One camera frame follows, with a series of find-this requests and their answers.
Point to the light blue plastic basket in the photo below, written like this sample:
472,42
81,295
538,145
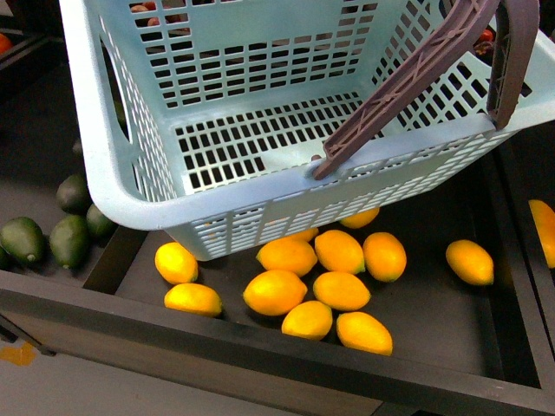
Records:
206,120

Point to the green avocado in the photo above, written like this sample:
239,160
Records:
23,240
72,195
69,241
99,226

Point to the yellow mango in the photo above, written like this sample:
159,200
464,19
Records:
543,217

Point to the yellow lemon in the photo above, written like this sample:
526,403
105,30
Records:
361,331
294,255
341,291
310,320
360,219
338,251
306,235
274,292
176,264
470,262
385,257
194,298

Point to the black lemon bin tray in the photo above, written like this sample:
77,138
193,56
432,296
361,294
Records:
459,349

